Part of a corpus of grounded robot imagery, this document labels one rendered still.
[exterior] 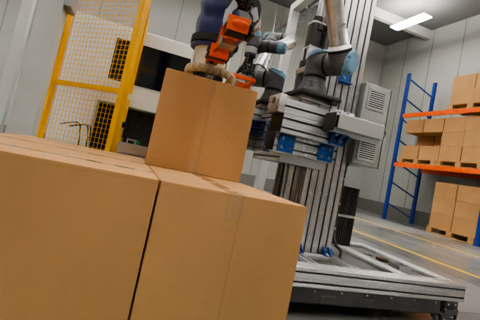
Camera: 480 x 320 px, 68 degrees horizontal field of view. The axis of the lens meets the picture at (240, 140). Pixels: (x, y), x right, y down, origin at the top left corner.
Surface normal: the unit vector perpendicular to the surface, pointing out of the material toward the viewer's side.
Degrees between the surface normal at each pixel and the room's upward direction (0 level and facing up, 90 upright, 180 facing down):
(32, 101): 90
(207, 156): 90
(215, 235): 90
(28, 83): 90
